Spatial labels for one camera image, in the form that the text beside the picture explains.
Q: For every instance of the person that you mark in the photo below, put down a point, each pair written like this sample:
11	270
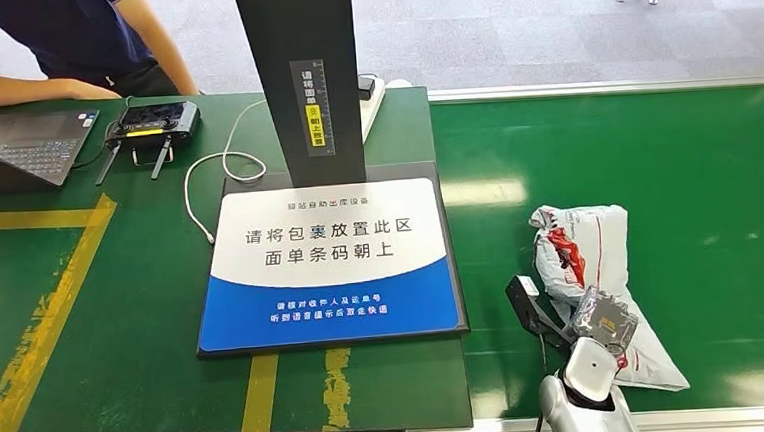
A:
65	35

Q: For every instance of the person's right forearm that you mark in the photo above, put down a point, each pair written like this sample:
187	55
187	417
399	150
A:
9	88

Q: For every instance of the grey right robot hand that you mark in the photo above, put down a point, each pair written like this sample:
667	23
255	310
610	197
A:
604	320

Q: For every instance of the silver conveyor frame rail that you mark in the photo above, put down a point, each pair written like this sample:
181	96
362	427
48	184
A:
613	86

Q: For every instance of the black scanner base platform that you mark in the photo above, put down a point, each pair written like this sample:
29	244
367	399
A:
221	354

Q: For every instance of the short yellow tape strip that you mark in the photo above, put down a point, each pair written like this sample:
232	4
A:
260	394

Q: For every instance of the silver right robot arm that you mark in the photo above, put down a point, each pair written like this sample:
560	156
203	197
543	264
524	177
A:
585	394

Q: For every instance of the grey laptop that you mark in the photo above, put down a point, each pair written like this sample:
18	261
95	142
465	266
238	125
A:
26	146

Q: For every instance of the person's right hand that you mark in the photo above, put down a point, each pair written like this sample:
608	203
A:
99	92

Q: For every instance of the black power adapter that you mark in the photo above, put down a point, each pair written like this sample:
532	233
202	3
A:
365	88

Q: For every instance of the long yellow tape strip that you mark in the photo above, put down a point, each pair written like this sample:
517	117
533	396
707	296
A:
49	314

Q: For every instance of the green conveyor belt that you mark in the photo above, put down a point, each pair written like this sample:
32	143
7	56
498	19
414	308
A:
684	156

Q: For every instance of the black scanner column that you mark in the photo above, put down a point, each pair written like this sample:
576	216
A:
298	34

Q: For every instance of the worn yellow tape strip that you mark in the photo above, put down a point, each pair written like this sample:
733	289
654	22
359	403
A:
337	390

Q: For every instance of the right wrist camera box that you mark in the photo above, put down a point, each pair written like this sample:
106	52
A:
527	305

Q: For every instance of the yellow black column label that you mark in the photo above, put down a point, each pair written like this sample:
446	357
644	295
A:
314	106

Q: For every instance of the blue white instruction sign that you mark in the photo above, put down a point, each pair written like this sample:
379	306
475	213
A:
317	245

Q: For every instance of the black remote controller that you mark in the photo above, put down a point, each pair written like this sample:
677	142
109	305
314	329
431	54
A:
150	122

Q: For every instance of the green table mat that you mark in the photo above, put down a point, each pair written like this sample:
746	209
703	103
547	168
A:
146	269

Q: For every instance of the white power strip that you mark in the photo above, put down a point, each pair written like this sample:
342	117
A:
375	105

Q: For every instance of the grey plastic mailer package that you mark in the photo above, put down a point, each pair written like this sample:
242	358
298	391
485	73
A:
590	248

